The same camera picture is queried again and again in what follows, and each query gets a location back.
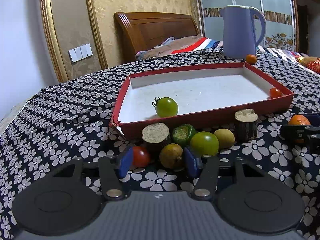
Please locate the orange mandarin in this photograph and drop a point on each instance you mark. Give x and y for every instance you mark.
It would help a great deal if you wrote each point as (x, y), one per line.
(299, 120)

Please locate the small red cherry tomato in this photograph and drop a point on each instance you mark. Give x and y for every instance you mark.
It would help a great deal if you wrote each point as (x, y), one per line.
(275, 93)

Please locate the striped folded blanket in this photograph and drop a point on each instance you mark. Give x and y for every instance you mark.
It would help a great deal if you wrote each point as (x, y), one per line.
(173, 46)

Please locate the blue plastic pitcher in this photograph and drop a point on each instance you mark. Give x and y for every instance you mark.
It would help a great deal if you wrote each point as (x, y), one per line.
(239, 38)

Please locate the white wall switch panel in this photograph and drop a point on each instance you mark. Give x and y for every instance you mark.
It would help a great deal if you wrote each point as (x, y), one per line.
(80, 53)

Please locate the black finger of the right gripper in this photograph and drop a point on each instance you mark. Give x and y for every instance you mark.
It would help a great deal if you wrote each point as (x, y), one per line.
(307, 135)

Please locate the large green tomato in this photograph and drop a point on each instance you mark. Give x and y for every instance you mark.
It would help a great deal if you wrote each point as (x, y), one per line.
(204, 143)

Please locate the dark sugarcane piece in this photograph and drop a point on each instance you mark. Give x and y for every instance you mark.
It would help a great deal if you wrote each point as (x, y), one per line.
(245, 126)
(156, 136)

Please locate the green pepper piece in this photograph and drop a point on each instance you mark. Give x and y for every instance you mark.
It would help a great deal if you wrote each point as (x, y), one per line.
(183, 134)

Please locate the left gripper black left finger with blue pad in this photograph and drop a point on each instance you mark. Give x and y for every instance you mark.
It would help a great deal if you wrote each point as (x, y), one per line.
(111, 170)

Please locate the red shallow tray box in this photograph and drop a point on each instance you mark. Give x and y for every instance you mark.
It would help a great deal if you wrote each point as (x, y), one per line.
(206, 94)

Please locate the small orange behind tray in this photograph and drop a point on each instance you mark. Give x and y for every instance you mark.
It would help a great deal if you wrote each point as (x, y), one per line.
(251, 59)

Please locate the red gold embroidered pillow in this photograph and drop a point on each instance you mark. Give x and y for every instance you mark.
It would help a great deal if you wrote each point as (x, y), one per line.
(310, 62)

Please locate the floral black white tablecloth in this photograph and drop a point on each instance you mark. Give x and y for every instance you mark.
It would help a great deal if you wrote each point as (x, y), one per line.
(72, 120)

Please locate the wooden bed headboard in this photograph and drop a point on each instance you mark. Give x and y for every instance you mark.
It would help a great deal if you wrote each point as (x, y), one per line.
(138, 31)

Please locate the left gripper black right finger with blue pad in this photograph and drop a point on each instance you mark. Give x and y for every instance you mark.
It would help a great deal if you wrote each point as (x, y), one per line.
(206, 169)

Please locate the green tomato with stem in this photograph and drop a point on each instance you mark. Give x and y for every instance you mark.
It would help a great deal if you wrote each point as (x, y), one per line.
(165, 107)

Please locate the gold picture frame moulding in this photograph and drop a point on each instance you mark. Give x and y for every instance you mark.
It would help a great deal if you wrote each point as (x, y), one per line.
(69, 24)

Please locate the yellow-brown longan fruit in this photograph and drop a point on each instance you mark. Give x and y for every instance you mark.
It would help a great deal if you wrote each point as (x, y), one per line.
(225, 137)

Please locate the olive-brown longan fruit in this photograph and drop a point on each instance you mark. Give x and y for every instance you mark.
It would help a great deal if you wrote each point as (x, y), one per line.
(171, 156)

